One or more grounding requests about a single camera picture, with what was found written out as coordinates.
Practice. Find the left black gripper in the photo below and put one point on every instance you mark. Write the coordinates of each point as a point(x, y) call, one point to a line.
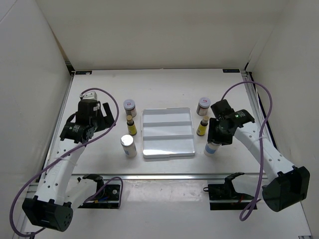
point(106, 122)

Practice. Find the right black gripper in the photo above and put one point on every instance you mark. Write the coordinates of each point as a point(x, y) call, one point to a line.
point(213, 135)

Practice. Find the white silver-cap bottle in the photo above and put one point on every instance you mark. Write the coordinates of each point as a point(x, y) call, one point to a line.
point(211, 148)
point(128, 145)

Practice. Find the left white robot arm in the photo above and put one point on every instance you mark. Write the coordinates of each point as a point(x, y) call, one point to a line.
point(53, 205)

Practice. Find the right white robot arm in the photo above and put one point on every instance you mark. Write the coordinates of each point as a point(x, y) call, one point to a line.
point(288, 183)

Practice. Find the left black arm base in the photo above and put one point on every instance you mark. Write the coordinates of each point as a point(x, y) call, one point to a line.
point(110, 193)

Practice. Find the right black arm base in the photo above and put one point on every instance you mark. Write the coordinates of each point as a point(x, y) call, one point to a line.
point(233, 194)

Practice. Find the right yellow small bottle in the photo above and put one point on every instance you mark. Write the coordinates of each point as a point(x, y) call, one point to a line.
point(201, 130)

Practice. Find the yellow small bottle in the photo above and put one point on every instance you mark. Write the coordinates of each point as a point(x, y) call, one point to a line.
point(131, 125)
point(201, 130)

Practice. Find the left brown spice jar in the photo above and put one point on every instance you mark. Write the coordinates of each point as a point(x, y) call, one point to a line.
point(130, 107)

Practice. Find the brown spice jar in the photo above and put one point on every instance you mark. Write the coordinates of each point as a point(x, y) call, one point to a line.
point(130, 107)
point(203, 106)

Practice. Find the left yellow small bottle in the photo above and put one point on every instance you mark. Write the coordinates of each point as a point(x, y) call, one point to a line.
point(131, 125)

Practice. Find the right brown spice jar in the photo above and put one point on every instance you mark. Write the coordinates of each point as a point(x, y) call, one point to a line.
point(203, 106)

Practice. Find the white divided tray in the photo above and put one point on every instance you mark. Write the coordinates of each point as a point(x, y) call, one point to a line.
point(167, 133)

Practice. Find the right blue corner label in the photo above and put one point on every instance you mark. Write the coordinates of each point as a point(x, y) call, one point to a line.
point(231, 71)

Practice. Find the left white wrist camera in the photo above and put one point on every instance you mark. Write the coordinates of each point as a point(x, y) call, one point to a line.
point(91, 95)

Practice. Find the aluminium front rail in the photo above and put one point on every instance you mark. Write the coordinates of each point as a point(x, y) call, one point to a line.
point(200, 176)

